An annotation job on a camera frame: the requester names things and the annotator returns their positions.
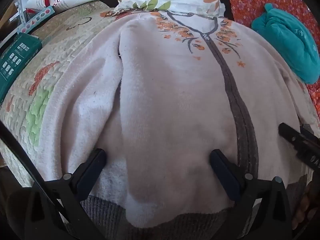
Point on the teal fleece garment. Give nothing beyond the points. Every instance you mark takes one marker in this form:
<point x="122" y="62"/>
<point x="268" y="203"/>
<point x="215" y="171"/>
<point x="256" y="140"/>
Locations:
<point x="285" y="37"/>

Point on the green cardboard box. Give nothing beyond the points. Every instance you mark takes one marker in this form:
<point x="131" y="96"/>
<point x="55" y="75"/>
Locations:
<point x="17" y="57"/>

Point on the pink floral zip sweater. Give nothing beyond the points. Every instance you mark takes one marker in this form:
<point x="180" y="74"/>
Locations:
<point x="170" y="92"/>

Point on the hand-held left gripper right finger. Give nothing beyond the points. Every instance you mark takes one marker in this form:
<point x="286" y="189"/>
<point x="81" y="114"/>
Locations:
<point x="223" y="172"/>

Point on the paint palette strip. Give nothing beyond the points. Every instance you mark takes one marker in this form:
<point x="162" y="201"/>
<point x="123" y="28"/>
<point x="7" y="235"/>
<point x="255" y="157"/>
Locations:
<point x="37" y="18"/>

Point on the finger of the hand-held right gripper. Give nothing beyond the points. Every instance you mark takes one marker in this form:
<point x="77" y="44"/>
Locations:
<point x="303" y="146"/>

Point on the quilted patchwork blanket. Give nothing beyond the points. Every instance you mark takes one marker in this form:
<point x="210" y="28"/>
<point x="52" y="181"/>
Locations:
<point x="62" y="52"/>

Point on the person's right hand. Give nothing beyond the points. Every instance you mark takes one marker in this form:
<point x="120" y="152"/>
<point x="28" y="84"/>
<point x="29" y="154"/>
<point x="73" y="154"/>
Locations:
<point x="305" y="205"/>

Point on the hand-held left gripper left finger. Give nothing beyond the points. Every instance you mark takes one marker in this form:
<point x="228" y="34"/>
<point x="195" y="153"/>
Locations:
<point x="92" y="166"/>

